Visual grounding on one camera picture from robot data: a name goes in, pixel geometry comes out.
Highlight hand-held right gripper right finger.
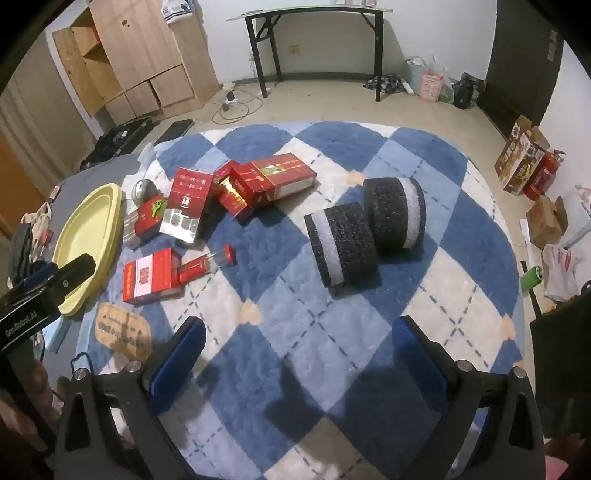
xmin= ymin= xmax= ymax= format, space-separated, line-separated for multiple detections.
xmin=392 ymin=315 xmax=549 ymax=480

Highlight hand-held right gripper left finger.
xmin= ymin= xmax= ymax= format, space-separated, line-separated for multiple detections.
xmin=54 ymin=316 xmax=207 ymax=480

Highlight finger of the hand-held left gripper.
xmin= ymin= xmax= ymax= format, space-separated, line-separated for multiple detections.
xmin=8 ymin=223 xmax=53 ymax=291
xmin=50 ymin=253 xmax=97 ymax=298

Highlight pale yellow plastic basin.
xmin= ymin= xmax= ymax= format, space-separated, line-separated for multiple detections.
xmin=52 ymin=183 xmax=124 ymax=317

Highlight red and white box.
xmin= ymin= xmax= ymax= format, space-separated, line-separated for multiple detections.
xmin=123 ymin=248 xmax=184 ymax=306

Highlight small red green box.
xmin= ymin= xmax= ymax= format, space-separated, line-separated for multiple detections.
xmin=122 ymin=196 xmax=168 ymax=251

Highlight red and clear tube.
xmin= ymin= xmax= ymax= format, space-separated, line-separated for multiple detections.
xmin=178 ymin=246 xmax=237 ymax=285

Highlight pale purple round plush toy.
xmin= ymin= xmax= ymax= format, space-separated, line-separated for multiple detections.
xmin=132 ymin=179 xmax=168 ymax=219

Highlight red silver box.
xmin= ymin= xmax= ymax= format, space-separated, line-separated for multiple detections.
xmin=159 ymin=168 xmax=214 ymax=244

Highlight black white foam roll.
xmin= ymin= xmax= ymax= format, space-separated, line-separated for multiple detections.
xmin=304 ymin=202 xmax=380 ymax=288
xmin=363 ymin=176 xmax=427 ymax=253

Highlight red box gold lining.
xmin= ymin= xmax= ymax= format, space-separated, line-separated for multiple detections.
xmin=211 ymin=161 xmax=256 ymax=224

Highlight large red cigarette carton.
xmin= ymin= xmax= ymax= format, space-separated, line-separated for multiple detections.
xmin=230 ymin=152 xmax=318 ymax=207

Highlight blue face mask pack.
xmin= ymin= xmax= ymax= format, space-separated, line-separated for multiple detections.
xmin=43 ymin=318 xmax=71 ymax=353

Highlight beige cloth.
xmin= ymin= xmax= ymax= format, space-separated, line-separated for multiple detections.
xmin=22 ymin=202 xmax=55 ymax=260

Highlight wooden door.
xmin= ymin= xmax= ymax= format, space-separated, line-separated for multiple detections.
xmin=0 ymin=133 xmax=47 ymax=237

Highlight blue white checkered blanket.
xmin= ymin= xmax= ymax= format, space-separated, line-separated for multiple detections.
xmin=76 ymin=121 xmax=525 ymax=480

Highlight green can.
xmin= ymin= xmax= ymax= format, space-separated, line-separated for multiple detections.
xmin=521 ymin=267 xmax=545 ymax=295

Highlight black case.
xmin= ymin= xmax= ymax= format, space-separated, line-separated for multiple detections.
xmin=80 ymin=116 xmax=160 ymax=170

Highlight large black bag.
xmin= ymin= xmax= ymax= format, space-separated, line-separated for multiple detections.
xmin=529 ymin=282 xmax=591 ymax=440

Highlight beige curtain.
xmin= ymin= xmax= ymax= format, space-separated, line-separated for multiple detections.
xmin=0 ymin=37 xmax=100 ymax=186

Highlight white cloth red print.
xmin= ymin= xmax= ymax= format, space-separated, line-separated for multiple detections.
xmin=542 ymin=243 xmax=585 ymax=302

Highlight black flat mat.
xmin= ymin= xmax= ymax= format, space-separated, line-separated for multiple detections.
xmin=154 ymin=119 xmax=195 ymax=149

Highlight brown cardboard box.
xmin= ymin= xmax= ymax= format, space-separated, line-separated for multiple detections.
xmin=526 ymin=196 xmax=569 ymax=250

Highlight red fire extinguisher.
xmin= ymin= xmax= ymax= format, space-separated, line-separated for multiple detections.
xmin=523 ymin=148 xmax=567 ymax=202

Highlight printed cardboard box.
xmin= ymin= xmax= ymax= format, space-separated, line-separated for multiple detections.
xmin=494 ymin=115 xmax=551 ymax=195

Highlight wooden wardrobe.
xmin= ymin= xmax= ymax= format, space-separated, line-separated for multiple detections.
xmin=52 ymin=0 xmax=221 ymax=125

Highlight pink plastic bag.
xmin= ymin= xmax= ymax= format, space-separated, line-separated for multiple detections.
xmin=418 ymin=68 xmax=445 ymax=103

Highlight plaid cloth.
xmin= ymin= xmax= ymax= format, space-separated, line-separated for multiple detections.
xmin=364 ymin=74 xmax=408 ymax=96

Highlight white hanging bag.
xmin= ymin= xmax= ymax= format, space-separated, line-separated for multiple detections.
xmin=161 ymin=0 xmax=199 ymax=25

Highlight pale blue bin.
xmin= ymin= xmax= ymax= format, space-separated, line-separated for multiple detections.
xmin=405 ymin=57 xmax=428 ymax=89

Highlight dark door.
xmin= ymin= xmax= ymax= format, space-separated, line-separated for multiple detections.
xmin=478 ymin=0 xmax=565 ymax=139

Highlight black folding table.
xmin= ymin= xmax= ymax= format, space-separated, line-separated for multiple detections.
xmin=226 ymin=4 xmax=393 ymax=103

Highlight grey cable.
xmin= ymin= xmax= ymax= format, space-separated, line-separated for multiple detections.
xmin=212 ymin=89 xmax=262 ymax=126

